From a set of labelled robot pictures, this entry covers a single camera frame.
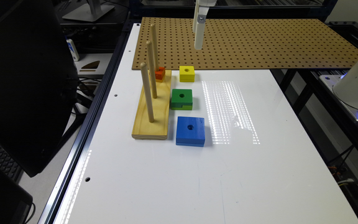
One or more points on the orange wooden block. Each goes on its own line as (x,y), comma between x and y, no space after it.
(160,74)

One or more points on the black monitor back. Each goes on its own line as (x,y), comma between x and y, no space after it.
(38,81)

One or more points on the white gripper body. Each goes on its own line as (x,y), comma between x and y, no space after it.
(206,3)

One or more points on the white blue small device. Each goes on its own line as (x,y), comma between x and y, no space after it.
(73,50)

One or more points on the far wooden peg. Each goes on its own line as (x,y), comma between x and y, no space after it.
(153,34)

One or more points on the brown pegboard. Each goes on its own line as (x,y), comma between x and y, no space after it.
(246,44)

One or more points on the wooden peg base board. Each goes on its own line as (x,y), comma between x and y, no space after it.
(158,129)

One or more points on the silver monitor stand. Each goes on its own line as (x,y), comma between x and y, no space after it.
(89,12)

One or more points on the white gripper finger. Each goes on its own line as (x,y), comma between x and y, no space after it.
(195,16)
(200,26)

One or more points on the blue wooden block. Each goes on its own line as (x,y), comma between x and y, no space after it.
(190,131)

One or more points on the black keyboard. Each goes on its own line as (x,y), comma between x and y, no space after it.
(9,166)

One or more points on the wooden peg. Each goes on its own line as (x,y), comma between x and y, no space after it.
(147,93)
(153,34)
(150,56)

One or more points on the black laptop corner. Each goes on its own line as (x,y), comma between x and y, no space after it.
(15,202)

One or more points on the green wooden block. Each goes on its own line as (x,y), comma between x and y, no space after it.
(182,99)

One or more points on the yellow wooden block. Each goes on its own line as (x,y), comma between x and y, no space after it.
(187,74)

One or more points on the middle wooden peg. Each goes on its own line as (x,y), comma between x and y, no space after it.
(150,56)

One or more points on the near wooden peg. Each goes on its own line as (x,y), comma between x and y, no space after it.
(147,93)

